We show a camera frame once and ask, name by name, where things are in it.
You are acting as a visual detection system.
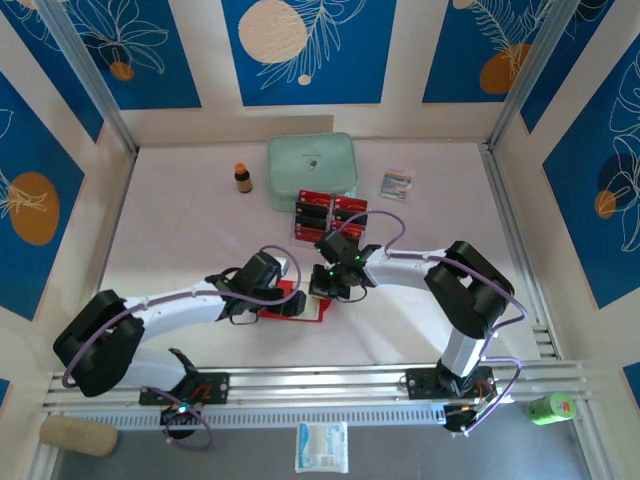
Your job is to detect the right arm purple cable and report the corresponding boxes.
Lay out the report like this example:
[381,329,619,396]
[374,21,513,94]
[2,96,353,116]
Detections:
[337,209,529,436]

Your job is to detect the small printed sachet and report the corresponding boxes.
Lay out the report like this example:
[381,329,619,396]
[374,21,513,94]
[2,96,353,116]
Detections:
[378,167,416,203]

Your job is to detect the aluminium side rail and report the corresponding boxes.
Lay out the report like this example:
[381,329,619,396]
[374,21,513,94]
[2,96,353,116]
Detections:
[72,147,140,371]
[479,142,561,361]

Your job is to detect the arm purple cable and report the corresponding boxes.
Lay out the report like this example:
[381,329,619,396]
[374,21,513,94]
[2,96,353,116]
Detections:
[337,209,529,436]
[62,243,301,452]

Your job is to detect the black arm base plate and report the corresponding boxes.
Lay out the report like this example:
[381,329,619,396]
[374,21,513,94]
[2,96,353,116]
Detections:
[138,372,231,407]
[405,366,496,401]

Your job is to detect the beige foam roll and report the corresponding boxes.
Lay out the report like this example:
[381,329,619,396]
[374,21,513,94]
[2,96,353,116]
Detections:
[39,414,120,457]

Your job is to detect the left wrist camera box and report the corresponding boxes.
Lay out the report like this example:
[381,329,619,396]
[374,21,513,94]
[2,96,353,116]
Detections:
[239,251,291,291]

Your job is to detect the green cylinder can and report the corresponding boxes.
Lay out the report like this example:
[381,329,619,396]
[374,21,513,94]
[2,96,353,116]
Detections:
[525,392,577,426]

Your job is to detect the brown bottle orange cap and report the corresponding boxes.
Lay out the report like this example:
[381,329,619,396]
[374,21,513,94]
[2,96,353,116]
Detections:
[233,162,254,195]

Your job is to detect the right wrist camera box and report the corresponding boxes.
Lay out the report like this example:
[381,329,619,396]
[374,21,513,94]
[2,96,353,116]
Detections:
[315,229,362,266]

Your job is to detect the aluminium frame post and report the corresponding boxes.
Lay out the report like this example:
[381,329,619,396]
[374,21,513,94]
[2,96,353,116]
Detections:
[486,0,577,151]
[33,0,140,156]

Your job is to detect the black controller box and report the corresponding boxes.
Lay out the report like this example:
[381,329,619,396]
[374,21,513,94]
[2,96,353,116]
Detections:
[443,403,489,434]
[159,403,203,428]

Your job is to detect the white gauze packet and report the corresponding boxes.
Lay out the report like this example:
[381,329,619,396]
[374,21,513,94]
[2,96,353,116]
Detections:
[294,421,350,474]

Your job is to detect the red card holder wallet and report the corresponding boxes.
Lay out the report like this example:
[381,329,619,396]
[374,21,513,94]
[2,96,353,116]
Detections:
[258,278,335,325]

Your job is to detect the mint green zip pouch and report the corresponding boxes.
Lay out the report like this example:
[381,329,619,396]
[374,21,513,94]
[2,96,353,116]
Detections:
[266,131,357,213]

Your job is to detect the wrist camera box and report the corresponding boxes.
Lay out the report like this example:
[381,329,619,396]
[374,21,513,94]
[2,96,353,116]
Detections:
[239,251,291,291]
[315,229,362,266]

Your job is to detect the grey slotted cable duct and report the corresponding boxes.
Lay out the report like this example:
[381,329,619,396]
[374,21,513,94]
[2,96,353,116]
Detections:
[62,405,589,432]

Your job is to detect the aluminium extrusion rail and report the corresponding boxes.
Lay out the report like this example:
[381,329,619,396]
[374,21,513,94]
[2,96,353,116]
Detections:
[42,359,594,412]

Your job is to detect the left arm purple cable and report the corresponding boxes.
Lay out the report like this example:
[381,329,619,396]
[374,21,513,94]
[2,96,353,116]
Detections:
[62,243,301,452]

